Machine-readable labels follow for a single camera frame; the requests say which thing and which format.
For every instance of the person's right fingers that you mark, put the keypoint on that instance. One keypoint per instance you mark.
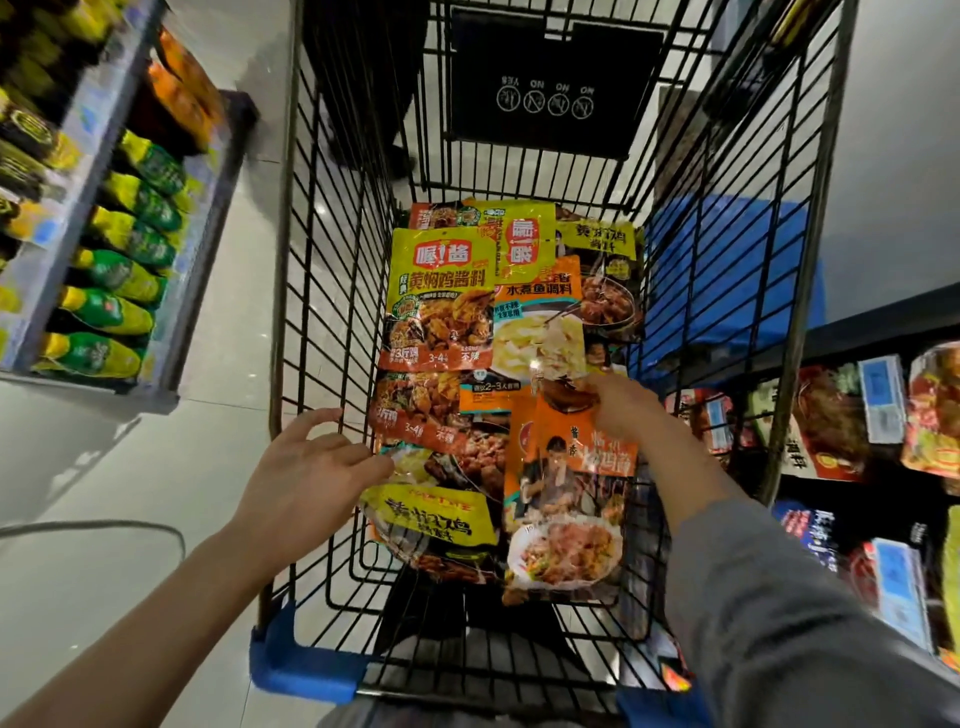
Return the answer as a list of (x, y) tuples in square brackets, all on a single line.
[(604, 390)]

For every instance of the orange packet with man picture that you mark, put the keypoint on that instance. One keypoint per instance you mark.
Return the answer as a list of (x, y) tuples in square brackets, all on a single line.
[(566, 510)]

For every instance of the yellow green sauce packet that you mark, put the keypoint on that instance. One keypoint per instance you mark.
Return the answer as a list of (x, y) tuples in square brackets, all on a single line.
[(529, 232)]

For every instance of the red yellow food packet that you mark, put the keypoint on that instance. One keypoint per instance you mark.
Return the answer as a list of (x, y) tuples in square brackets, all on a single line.
[(934, 412)]

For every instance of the orange fish seasoning packet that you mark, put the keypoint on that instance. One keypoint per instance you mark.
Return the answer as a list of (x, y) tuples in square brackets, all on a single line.
[(536, 330)]

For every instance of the small red food packet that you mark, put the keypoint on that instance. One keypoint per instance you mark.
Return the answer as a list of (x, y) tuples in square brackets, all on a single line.
[(694, 420)]

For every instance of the red orange sauce packet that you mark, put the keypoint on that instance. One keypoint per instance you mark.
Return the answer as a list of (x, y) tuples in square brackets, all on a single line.
[(439, 216)]

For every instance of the dark red chicken sauce packet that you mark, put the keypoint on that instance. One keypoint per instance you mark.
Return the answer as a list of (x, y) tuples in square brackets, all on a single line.
[(416, 409)]

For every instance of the blue food packet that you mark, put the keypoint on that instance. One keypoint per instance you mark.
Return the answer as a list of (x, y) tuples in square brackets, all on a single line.
[(808, 534)]

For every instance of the person's left thumb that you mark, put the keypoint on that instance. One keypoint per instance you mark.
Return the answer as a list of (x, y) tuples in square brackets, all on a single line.
[(311, 424)]

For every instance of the grey store shelf unit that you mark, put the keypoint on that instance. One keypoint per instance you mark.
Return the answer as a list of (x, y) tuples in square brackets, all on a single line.
[(82, 150)]

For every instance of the orange snack bag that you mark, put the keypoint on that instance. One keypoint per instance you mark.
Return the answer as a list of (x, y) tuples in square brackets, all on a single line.
[(176, 105), (191, 71)]

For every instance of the yellow top chicken sauce packet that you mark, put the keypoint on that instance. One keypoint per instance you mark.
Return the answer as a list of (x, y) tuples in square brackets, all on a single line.
[(439, 300)]

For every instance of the dark red food packet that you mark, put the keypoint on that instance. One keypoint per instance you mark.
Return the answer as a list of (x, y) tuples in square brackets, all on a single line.
[(829, 424)]

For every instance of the person's right hand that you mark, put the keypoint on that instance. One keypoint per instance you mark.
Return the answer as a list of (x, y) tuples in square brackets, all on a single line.
[(630, 412)]

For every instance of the row of green bottles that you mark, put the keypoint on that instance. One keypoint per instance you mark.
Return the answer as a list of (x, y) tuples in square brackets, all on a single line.
[(120, 277)]

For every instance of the person's left forearm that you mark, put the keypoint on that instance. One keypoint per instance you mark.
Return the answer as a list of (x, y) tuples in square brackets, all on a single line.
[(135, 645)]

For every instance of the row of dark yellow-labelled bottles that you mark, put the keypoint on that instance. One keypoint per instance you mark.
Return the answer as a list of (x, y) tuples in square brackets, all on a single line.
[(30, 135)]

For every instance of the black cart sign panel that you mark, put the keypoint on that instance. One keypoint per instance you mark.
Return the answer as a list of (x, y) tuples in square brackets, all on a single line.
[(555, 82)]

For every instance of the white blue price tag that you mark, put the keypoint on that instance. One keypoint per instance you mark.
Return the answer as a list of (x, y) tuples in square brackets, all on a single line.
[(883, 397), (900, 592)]

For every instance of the dark packet with yellow label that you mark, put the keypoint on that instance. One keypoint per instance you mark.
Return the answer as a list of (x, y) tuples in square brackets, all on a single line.
[(607, 292), (435, 514)]

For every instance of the person's right forearm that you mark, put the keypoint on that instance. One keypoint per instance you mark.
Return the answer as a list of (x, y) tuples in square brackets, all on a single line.
[(780, 615)]

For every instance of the person's left hand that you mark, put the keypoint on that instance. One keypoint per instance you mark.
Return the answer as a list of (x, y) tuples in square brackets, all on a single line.
[(300, 495)]

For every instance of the black store shelf unit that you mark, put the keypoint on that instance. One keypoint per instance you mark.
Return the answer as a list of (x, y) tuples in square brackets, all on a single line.
[(885, 480)]

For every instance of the blue plastic crate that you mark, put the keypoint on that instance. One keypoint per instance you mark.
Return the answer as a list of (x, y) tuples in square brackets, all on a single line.
[(720, 277)]

